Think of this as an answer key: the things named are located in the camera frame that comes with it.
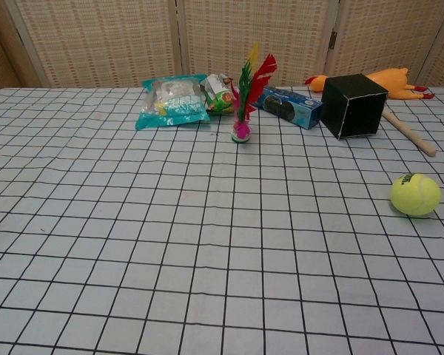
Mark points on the yellow tennis ball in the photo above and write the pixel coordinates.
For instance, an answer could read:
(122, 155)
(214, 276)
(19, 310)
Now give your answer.
(416, 196)

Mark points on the long blue cardboard box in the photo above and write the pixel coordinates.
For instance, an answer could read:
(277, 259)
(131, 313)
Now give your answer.
(288, 107)

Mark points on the black open cube box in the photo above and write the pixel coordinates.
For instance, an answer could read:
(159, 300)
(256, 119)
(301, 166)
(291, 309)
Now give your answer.
(359, 114)

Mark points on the colourful feather shuttlecock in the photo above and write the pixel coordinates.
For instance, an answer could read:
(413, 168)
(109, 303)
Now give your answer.
(242, 125)

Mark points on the white black-checked tablecloth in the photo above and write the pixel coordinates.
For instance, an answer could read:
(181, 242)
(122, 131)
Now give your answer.
(192, 240)

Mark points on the green snack bag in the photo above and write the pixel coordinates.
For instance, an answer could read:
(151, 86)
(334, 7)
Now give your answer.
(222, 101)

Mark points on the teal clear snack bag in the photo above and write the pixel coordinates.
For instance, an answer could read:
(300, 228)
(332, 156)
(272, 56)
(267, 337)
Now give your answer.
(174, 103)

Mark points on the woven folding screen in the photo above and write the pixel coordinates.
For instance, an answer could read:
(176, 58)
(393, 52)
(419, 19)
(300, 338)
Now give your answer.
(107, 40)

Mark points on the wooden stick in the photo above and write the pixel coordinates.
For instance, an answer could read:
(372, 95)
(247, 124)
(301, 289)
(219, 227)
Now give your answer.
(410, 135)

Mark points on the yellow rubber chicken toy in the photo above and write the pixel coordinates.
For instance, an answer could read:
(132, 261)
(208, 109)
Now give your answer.
(390, 81)

